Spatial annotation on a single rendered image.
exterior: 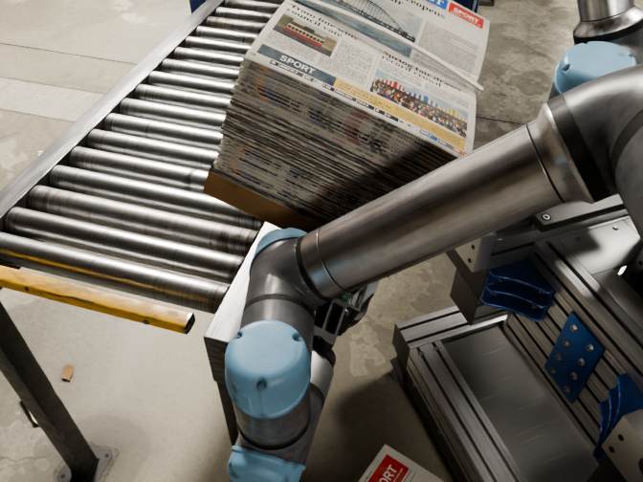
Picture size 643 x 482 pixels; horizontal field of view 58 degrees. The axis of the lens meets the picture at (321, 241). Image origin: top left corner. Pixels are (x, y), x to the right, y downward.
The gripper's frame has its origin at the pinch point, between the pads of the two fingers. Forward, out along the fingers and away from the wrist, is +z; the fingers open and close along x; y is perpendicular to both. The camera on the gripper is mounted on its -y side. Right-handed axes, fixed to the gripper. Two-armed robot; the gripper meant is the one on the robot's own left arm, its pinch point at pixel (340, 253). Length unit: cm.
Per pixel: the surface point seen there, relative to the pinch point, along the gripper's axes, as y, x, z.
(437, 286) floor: -77, -47, 78
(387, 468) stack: -1.4, -14.0, -26.1
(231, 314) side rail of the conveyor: -13.6, 10.3, -8.3
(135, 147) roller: -27, 43, 27
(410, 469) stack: -0.4, -16.4, -25.5
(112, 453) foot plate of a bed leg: -104, 23, -5
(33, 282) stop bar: -22.9, 39.7, -12.4
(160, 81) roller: -30, 50, 53
